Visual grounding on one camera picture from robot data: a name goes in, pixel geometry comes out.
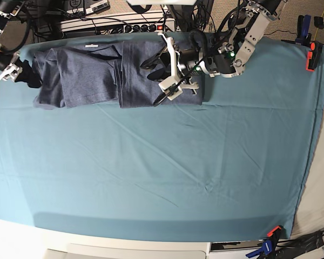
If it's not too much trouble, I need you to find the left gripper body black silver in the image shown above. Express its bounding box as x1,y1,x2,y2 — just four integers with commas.
158,32,208,95

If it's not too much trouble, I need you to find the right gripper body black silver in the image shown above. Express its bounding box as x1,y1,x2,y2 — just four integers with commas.
0,52,23,82

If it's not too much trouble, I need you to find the blue-grey heathered T-shirt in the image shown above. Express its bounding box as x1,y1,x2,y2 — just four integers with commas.
32,39,206,111

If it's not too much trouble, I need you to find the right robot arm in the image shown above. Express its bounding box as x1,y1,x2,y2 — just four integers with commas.
0,1,42,88

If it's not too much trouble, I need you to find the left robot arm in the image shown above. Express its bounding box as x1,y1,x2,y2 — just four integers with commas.
140,1,286,103

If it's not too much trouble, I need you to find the teal table cloth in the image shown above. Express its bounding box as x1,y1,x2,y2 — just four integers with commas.
0,38,324,242

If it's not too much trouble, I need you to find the blue spring clamp top right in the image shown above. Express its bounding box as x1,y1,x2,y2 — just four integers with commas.
295,15,312,46

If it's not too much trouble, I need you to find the blue spring clamp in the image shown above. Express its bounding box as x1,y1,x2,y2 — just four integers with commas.
246,240,273,258
295,15,312,46

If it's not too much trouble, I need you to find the orange black clamp right edge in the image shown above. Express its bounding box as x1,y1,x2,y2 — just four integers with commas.
306,42,323,72

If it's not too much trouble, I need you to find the orange black clamp bottom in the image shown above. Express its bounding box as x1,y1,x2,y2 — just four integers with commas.
267,226,284,243

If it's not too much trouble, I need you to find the blue spring clamp bottom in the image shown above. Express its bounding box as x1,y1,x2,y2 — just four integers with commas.
246,240,273,258

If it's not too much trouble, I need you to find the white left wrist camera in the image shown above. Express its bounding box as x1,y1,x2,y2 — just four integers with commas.
158,76,183,101

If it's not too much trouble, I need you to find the white power strip red switch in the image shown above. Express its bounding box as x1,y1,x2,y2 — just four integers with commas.
117,20,176,33

